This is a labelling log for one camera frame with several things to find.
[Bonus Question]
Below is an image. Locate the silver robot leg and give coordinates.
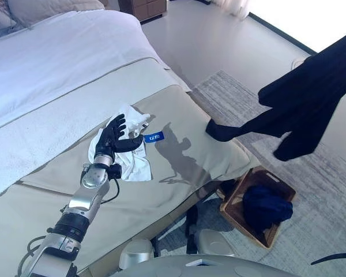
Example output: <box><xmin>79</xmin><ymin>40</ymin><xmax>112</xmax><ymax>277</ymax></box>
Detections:
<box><xmin>118</xmin><ymin>239</ymin><xmax>156</xmax><ymax>271</ymax></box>
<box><xmin>197</xmin><ymin>229</ymin><xmax>237</xmax><ymax>257</ymax></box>

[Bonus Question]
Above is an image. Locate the patterned grey cushion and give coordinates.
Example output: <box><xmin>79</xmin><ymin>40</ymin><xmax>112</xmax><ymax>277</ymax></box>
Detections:
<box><xmin>0</xmin><ymin>0</ymin><xmax>18</xmax><ymax>41</ymax></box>

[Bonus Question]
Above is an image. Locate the beige pillow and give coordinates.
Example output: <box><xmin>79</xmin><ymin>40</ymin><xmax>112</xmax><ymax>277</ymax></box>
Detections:
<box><xmin>7</xmin><ymin>0</ymin><xmax>106</xmax><ymax>29</ymax></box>

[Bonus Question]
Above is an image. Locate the silver robot torso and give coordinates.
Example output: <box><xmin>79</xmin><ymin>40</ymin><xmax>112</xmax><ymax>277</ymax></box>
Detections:
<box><xmin>74</xmin><ymin>253</ymin><xmax>277</xmax><ymax>277</ymax></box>

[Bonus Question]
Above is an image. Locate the beige bed cover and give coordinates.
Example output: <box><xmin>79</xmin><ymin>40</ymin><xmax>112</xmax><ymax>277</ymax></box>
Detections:
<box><xmin>0</xmin><ymin>83</ymin><xmax>262</xmax><ymax>277</ymax></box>

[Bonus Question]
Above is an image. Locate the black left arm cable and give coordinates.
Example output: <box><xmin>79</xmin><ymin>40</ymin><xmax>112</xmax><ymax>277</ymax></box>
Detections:
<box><xmin>99</xmin><ymin>178</ymin><xmax>121</xmax><ymax>204</ymax></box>

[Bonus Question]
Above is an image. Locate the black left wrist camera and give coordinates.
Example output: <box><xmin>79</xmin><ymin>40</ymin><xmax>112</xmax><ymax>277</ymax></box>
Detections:
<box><xmin>108</xmin><ymin>164</ymin><xmax>122</xmax><ymax>181</ymax></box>

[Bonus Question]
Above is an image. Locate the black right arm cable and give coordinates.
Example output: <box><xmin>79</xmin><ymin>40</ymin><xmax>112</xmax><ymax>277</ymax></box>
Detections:
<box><xmin>310</xmin><ymin>252</ymin><xmax>346</xmax><ymax>266</ymax></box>

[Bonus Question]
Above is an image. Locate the silver right robot leg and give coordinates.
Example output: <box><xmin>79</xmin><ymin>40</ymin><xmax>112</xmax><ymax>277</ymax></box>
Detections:
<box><xmin>197</xmin><ymin>229</ymin><xmax>237</xmax><ymax>257</ymax></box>

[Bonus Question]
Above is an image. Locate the grey striped rug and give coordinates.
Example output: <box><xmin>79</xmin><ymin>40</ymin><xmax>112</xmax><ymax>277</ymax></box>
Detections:
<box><xmin>155</xmin><ymin>69</ymin><xmax>346</xmax><ymax>277</ymax></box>

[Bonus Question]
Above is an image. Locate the white garment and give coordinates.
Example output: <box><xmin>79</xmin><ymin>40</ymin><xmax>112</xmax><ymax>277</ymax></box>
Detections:
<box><xmin>88</xmin><ymin>103</ymin><xmax>153</xmax><ymax>182</ymax></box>

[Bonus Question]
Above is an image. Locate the brown wooden nightstand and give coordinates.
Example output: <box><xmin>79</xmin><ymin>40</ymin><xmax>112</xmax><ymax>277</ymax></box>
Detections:
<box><xmin>117</xmin><ymin>0</ymin><xmax>168</xmax><ymax>23</ymax></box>

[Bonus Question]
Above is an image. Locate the dark window floor frame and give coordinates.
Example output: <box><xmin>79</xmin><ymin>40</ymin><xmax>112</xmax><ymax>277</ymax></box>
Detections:
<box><xmin>247</xmin><ymin>13</ymin><xmax>318</xmax><ymax>55</ymax></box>

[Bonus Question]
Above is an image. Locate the black garment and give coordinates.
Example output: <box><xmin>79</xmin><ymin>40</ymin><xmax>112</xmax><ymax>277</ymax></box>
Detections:
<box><xmin>205</xmin><ymin>24</ymin><xmax>346</xmax><ymax>162</ymax></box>

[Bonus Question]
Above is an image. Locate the brown wicker basket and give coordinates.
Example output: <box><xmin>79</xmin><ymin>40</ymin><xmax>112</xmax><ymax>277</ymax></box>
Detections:
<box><xmin>219</xmin><ymin>168</ymin><xmax>297</xmax><ymax>250</ymax></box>

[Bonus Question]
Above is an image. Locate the beige upholstered bed frame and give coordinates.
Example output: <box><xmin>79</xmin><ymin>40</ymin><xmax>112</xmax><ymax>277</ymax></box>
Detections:
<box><xmin>149</xmin><ymin>184</ymin><xmax>228</xmax><ymax>257</ymax></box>

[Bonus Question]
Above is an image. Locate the blue tag card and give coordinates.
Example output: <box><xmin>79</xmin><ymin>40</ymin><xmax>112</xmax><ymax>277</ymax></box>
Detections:
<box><xmin>144</xmin><ymin>131</ymin><xmax>165</xmax><ymax>144</ymax></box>

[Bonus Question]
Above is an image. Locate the silver left robot leg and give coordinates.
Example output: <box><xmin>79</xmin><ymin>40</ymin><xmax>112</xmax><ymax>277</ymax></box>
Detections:
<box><xmin>118</xmin><ymin>239</ymin><xmax>156</xmax><ymax>271</ymax></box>

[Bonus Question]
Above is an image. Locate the pale piped bed blanket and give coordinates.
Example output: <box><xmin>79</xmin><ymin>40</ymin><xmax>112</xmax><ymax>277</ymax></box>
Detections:
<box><xmin>0</xmin><ymin>56</ymin><xmax>193</xmax><ymax>203</ymax></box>

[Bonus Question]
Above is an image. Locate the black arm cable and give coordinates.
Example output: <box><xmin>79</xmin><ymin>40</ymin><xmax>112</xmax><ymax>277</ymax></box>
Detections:
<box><xmin>310</xmin><ymin>252</ymin><xmax>346</xmax><ymax>266</ymax></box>
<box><xmin>99</xmin><ymin>178</ymin><xmax>121</xmax><ymax>204</ymax></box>

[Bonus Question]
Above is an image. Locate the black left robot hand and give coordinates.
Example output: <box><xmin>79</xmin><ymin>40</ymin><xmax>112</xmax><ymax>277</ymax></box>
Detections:
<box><xmin>88</xmin><ymin>113</ymin><xmax>146</xmax><ymax>162</ymax></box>

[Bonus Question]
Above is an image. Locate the navy blue garment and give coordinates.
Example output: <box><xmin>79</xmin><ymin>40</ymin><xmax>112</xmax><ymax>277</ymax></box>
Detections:
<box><xmin>242</xmin><ymin>184</ymin><xmax>294</xmax><ymax>231</ymax></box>

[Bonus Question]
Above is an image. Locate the black robot foot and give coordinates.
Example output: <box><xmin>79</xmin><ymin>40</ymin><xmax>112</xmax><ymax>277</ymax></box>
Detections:
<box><xmin>186</xmin><ymin>206</ymin><xmax>200</xmax><ymax>254</ymax></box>

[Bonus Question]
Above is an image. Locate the white duvet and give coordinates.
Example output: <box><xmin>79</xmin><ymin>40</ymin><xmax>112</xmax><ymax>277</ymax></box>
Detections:
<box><xmin>0</xmin><ymin>10</ymin><xmax>168</xmax><ymax>133</ymax></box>

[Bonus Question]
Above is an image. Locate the sheer white curtain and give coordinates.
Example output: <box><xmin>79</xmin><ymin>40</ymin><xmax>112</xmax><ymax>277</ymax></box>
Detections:
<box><xmin>198</xmin><ymin>0</ymin><xmax>249</xmax><ymax>20</ymax></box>

